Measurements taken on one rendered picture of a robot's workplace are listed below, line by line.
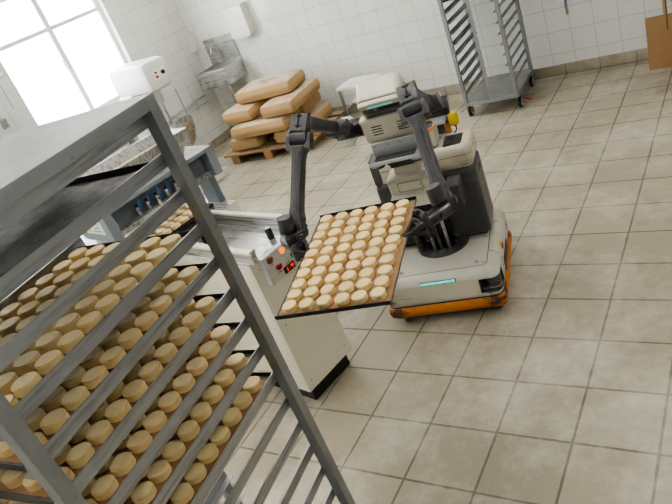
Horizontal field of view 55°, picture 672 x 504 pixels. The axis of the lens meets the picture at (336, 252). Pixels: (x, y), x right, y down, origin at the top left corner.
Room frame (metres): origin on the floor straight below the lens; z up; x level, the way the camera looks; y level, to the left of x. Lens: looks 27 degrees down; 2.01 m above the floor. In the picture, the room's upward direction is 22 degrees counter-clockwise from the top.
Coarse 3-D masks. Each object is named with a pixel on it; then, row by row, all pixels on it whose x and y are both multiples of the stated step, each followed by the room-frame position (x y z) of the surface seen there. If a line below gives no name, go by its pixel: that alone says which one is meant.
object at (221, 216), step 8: (216, 216) 3.18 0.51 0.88; (224, 216) 3.12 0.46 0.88; (232, 216) 3.07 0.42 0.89; (240, 216) 3.02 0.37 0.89; (248, 216) 2.96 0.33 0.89; (256, 216) 2.91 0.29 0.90; (264, 216) 2.87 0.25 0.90; (272, 216) 2.83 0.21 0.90; (248, 224) 2.99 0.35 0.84; (256, 224) 2.94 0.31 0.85; (264, 224) 2.89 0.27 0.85; (272, 224) 2.84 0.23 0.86; (296, 224) 2.71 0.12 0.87
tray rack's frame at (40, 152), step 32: (32, 128) 1.58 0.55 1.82; (64, 128) 1.39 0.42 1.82; (96, 128) 1.24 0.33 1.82; (0, 160) 1.32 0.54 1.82; (32, 160) 1.18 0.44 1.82; (64, 160) 1.16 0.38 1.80; (0, 192) 1.04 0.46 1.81; (0, 416) 0.86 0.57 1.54; (32, 448) 0.87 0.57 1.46; (64, 480) 0.88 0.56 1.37
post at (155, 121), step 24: (144, 96) 1.38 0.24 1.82; (144, 120) 1.39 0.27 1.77; (168, 144) 1.37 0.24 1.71; (192, 192) 1.37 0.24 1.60; (216, 240) 1.37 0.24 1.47; (240, 288) 1.37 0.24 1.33; (264, 336) 1.37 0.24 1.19; (288, 384) 1.37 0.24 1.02; (312, 432) 1.37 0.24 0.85; (336, 480) 1.37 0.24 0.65
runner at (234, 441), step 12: (264, 384) 1.35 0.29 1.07; (264, 396) 1.33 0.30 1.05; (252, 408) 1.29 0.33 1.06; (252, 420) 1.27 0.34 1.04; (240, 432) 1.23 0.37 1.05; (228, 444) 1.19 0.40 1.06; (228, 456) 1.17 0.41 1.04; (216, 468) 1.14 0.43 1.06; (204, 480) 1.10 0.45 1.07; (216, 480) 1.12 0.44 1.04; (204, 492) 1.09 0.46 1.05
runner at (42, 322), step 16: (176, 192) 1.38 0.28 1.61; (160, 208) 1.32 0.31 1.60; (176, 208) 1.36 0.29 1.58; (144, 224) 1.27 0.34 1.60; (160, 224) 1.31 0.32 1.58; (128, 240) 1.23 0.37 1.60; (112, 256) 1.18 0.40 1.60; (96, 272) 1.14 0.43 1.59; (80, 288) 1.10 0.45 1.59; (64, 304) 1.06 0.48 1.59; (32, 320) 1.01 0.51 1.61; (48, 320) 1.03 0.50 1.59; (16, 336) 0.97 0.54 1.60; (32, 336) 0.99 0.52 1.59; (0, 352) 0.94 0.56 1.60; (16, 352) 0.96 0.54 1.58; (0, 368) 0.93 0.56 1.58
